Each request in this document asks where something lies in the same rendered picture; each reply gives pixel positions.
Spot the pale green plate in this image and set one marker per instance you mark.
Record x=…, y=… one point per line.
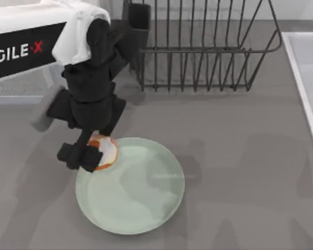
x=135, y=198

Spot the dark grey cutlery holder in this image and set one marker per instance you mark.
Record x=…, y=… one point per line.
x=138, y=18

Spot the white sink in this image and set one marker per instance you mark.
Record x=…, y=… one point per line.
x=311, y=78

